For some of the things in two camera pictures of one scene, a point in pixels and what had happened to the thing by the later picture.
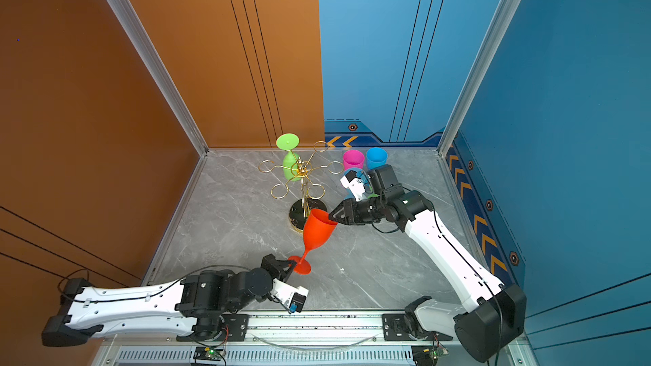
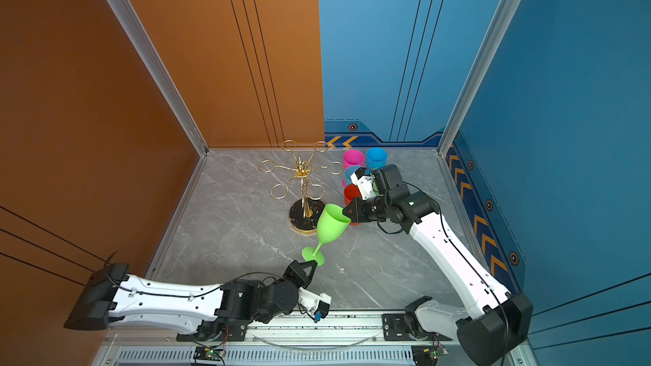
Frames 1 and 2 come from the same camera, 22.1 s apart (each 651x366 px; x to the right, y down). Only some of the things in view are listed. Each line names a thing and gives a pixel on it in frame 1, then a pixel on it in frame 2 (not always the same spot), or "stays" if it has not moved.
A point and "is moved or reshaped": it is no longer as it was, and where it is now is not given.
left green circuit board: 208,353 stays
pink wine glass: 353,158 stays
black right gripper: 350,210 stays
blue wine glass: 375,158 stays
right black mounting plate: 395,328 stays
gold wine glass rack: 301,209 stays
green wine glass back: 289,141 to 331,224
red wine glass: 318,232 is moved or reshaped
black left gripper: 279,268 to 297,272
